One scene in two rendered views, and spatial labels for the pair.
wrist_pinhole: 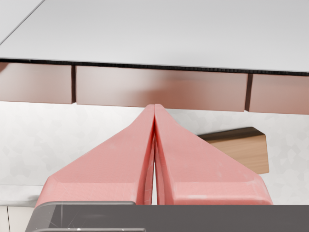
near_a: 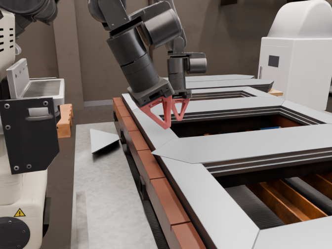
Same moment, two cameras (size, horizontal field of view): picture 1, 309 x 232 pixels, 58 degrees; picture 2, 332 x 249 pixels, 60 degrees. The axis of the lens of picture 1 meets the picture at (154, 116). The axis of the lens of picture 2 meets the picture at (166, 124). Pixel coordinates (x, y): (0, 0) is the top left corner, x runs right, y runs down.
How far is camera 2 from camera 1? 57 cm
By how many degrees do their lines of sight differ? 75
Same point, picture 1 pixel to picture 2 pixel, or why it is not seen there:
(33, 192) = (82, 214)
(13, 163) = (99, 206)
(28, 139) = (114, 209)
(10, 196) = (79, 207)
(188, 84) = (174, 204)
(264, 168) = not seen: outside the picture
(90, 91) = (157, 182)
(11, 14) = (176, 157)
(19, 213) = not seen: outside the picture
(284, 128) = not seen: outside the picture
